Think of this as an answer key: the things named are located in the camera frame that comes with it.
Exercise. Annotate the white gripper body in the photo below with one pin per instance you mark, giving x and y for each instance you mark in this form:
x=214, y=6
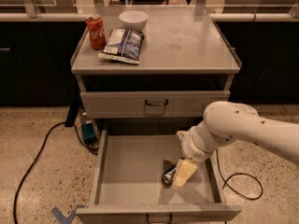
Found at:
x=187, y=145

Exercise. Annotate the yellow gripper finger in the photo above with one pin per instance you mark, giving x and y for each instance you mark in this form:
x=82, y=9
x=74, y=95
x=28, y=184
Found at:
x=184, y=170
x=181, y=137

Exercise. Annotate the silver blue redbull can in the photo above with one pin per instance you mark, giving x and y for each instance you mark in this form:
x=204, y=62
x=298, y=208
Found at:
x=168, y=175

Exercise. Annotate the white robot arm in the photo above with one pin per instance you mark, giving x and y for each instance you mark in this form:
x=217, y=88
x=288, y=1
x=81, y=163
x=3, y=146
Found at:
x=224, y=123

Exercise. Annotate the open grey middle drawer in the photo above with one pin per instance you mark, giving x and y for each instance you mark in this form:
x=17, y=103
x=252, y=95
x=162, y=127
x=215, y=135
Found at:
x=128, y=186

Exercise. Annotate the grey drawer cabinet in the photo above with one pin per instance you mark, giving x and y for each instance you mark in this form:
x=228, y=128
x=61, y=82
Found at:
x=183, y=50

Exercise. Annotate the closed grey top drawer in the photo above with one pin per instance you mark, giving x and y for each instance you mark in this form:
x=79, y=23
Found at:
x=149, y=104

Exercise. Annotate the red coca-cola can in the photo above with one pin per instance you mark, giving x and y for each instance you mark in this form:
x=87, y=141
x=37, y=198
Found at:
x=96, y=30

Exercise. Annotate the blue power box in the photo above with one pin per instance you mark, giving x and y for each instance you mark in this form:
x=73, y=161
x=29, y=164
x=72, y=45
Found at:
x=88, y=133

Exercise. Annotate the blue white chip bag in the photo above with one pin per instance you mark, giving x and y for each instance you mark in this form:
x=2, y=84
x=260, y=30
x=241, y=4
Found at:
x=123, y=45

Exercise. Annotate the white bowl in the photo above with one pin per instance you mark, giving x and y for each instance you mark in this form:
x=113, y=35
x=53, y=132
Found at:
x=134, y=20

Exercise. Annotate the dark counter with rail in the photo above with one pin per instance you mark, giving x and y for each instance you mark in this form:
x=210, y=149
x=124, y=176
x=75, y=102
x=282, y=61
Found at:
x=35, y=61

